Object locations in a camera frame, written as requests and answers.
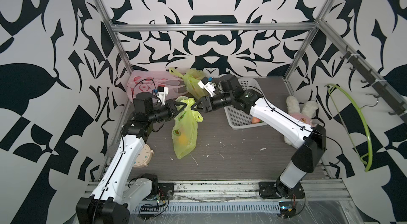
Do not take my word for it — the green hoop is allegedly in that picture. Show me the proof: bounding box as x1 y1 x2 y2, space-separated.
325 84 373 173

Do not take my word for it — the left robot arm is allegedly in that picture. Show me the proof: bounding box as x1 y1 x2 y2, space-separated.
76 92 187 224

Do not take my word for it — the aluminium frame bar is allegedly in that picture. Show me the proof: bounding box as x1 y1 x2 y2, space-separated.
111 22 315 32

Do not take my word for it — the green avocado plastic bag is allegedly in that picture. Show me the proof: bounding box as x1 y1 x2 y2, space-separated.
171 96 203 159

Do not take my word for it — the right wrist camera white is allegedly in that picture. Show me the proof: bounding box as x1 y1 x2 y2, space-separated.
198 77 217 97

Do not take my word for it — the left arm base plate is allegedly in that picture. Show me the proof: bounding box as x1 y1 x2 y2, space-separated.
144 182 175 200

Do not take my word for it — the pink plastic bag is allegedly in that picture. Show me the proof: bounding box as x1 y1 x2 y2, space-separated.
126 70 188 102

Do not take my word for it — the beige alarm clock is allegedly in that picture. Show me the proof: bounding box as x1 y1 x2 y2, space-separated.
133 144 154 169

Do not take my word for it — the yellow orange fruit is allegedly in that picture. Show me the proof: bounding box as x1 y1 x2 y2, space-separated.
177 134 190 146

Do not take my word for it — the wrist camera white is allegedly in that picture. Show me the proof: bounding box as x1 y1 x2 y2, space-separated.
198 77 217 97
154 85 169 105

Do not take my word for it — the peach back basket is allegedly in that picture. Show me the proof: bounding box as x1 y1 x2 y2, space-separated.
252 117 262 124

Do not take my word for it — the black hook rack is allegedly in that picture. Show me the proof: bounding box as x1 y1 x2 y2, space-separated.
341 45 407 123

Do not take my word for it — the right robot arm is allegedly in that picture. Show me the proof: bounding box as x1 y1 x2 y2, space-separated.
192 74 326 193

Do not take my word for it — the plush bunny toy pink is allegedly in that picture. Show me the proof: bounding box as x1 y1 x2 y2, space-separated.
284 96 324 149

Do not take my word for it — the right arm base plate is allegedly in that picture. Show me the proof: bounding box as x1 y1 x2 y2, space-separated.
258 180 305 199

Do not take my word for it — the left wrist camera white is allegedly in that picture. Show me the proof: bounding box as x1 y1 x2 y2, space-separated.
154 85 169 105

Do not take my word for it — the white plastic basket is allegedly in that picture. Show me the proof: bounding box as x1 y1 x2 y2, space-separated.
224 77 267 130

